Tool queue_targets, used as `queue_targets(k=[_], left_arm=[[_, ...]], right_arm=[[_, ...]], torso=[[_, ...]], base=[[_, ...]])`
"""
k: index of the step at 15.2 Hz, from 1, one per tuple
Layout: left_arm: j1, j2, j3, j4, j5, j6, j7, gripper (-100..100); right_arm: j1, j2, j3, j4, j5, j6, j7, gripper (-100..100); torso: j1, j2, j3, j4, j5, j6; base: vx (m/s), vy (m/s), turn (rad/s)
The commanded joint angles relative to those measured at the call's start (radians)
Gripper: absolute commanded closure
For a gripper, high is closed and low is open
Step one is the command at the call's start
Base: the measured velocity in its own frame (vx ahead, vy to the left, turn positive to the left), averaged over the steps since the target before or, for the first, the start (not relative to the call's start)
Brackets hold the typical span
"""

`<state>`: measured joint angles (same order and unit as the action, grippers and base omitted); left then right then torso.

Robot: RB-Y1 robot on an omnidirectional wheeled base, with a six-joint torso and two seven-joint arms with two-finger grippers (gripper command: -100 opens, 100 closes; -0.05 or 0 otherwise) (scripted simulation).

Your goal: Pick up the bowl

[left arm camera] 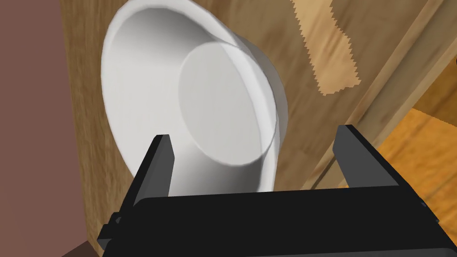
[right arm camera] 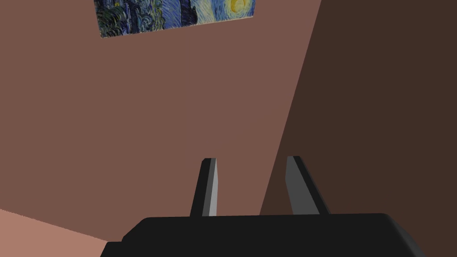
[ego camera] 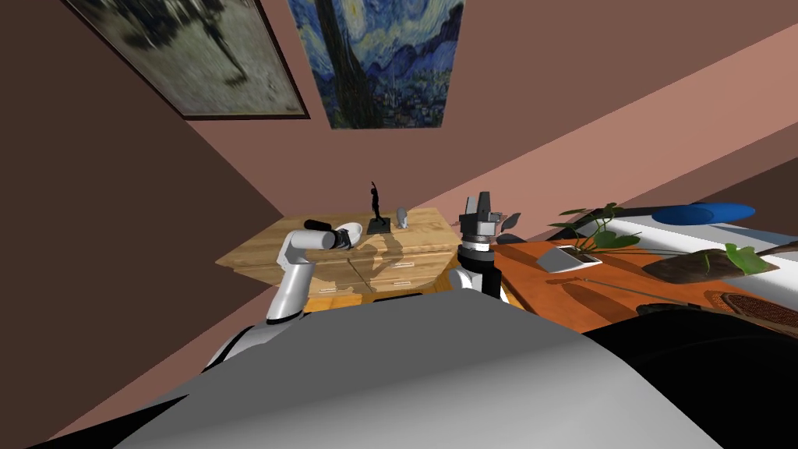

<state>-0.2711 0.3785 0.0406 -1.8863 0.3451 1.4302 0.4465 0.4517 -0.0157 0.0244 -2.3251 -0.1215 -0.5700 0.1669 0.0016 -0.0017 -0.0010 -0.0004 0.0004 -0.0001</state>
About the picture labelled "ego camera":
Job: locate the light wooden dresser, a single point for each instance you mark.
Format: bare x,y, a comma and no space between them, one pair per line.
411,249

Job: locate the blue starry night painting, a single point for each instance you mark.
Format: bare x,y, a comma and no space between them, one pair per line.
386,56

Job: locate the grey open laptop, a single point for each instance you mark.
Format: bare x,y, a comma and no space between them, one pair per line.
564,259

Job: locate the black figure statuette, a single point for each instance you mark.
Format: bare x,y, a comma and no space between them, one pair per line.
376,212

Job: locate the blue round cushion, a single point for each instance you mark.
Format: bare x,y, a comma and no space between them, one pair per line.
701,214

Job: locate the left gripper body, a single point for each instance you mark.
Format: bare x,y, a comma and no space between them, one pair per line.
353,236

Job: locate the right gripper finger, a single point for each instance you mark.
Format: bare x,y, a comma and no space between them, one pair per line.
484,203
471,206

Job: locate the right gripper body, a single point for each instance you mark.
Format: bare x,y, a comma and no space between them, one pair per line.
479,224

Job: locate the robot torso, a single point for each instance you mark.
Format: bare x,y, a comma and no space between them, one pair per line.
399,380

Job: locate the orange wooden desk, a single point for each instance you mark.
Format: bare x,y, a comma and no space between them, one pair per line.
561,299

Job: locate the green plant in brown pot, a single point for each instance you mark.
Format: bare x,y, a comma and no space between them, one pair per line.
692,265

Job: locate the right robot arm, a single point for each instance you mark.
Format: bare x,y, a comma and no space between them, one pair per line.
717,374

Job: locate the small grey figurine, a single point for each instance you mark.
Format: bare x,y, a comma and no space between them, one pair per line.
403,218

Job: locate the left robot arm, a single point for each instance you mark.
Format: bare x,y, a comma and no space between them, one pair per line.
293,280

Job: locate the dark-framed grey picture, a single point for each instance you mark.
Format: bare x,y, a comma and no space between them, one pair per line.
193,56

